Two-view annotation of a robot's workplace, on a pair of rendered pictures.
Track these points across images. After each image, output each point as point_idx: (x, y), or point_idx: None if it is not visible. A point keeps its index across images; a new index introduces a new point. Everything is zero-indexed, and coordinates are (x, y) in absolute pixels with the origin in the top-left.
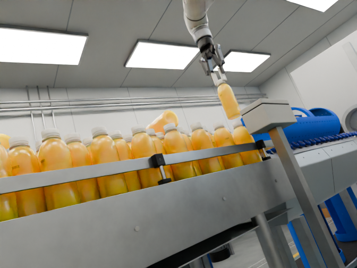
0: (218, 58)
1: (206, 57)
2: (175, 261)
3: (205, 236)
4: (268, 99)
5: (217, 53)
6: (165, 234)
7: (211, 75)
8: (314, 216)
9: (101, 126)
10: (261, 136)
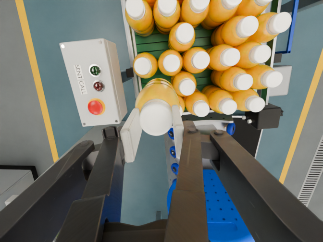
0: (75, 160)
1: (170, 217)
2: None
3: None
4: (66, 68)
5: (38, 195)
6: None
7: (178, 121)
8: (124, 70)
9: None
10: (207, 189)
